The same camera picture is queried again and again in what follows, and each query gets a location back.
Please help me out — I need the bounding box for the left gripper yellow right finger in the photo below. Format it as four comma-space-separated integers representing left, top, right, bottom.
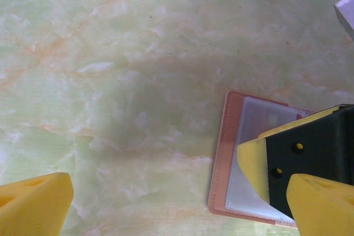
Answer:
287, 174, 354, 236

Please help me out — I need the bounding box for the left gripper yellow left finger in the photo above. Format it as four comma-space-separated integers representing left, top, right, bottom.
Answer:
0, 172, 74, 236

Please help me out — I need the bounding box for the brown leather card holder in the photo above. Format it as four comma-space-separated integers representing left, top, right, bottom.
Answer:
207, 91, 321, 230

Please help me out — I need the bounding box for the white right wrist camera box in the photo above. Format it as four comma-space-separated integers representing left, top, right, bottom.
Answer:
334, 0, 354, 40

